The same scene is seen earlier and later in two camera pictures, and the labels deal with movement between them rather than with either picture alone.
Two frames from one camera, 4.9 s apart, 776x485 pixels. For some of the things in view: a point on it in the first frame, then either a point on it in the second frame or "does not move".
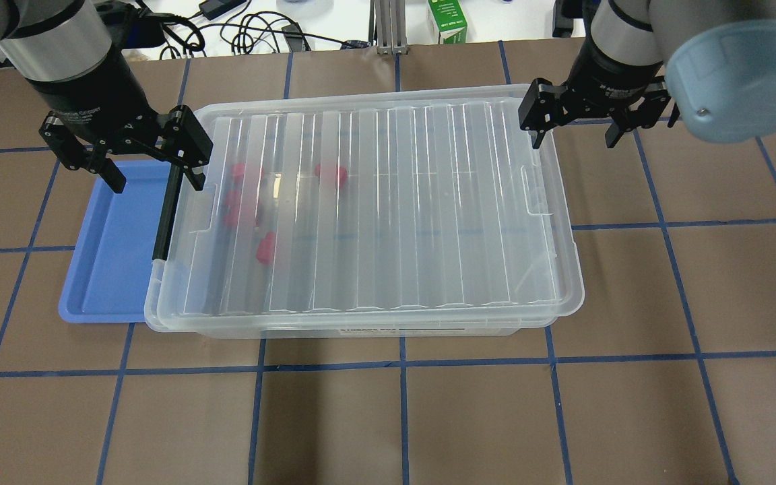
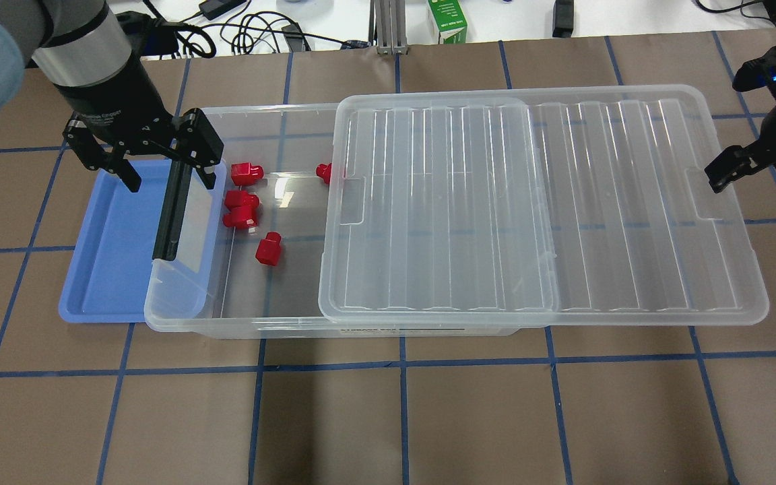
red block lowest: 265,248 does not move
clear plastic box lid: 403,208 -> 551,205
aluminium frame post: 387,27 does not move
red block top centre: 331,175 does not move
